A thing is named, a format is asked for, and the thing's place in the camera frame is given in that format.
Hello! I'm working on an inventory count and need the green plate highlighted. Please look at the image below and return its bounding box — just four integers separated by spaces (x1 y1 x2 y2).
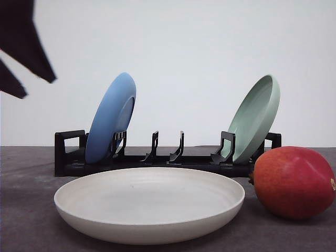
222 75 280 163

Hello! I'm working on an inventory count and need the blue plate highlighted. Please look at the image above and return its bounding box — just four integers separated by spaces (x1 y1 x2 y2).
85 73 137 164

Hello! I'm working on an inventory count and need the red pomegranate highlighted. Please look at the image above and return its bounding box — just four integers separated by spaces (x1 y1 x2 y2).
254 146 336 219

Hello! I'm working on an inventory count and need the white plate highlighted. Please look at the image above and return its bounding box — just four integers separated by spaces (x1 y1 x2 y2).
54 168 245 245

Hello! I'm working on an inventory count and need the black plate rack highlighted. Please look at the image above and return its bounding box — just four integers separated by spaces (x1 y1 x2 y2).
55 130 282 186

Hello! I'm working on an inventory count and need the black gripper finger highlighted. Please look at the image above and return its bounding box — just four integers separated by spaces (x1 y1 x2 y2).
0 59 27 99
0 0 57 82

